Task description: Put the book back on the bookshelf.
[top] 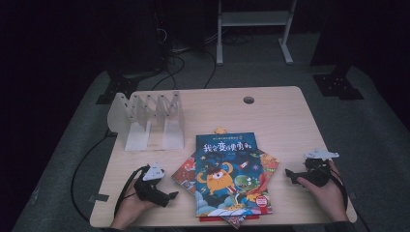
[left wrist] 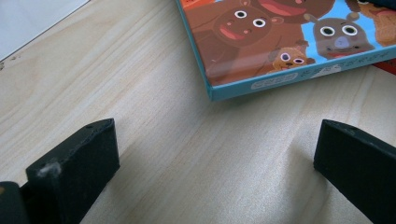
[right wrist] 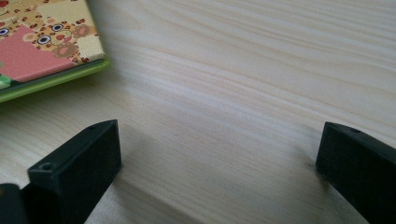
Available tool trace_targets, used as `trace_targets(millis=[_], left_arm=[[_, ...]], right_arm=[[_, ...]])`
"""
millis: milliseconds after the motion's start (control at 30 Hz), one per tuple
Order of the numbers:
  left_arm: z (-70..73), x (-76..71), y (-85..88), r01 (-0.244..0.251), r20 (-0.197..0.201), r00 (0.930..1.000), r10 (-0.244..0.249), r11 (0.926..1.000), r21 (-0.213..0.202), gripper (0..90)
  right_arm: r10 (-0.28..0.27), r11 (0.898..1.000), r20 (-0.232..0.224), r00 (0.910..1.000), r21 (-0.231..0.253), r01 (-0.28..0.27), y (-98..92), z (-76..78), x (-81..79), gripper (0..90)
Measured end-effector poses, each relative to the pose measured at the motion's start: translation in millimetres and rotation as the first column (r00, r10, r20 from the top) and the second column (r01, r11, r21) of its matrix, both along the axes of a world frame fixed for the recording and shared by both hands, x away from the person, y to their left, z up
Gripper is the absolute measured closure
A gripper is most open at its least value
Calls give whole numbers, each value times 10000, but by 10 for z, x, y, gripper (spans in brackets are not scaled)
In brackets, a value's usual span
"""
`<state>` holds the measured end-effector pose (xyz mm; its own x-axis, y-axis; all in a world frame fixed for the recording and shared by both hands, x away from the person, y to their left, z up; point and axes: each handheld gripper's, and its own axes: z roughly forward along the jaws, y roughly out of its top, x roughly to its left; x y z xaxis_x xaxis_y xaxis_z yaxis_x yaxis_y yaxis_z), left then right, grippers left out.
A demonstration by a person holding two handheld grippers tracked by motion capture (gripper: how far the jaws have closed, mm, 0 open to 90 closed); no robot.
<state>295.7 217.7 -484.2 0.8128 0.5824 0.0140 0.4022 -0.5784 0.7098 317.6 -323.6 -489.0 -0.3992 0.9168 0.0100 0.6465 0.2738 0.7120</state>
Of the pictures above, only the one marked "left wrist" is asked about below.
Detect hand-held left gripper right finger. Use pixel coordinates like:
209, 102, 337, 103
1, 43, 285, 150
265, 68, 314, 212
313, 119, 396, 224

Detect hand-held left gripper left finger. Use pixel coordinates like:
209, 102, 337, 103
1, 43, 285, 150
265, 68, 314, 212
20, 118, 120, 224

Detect light blue animal picture book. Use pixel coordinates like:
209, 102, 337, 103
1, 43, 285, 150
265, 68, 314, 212
176, 0, 396, 103

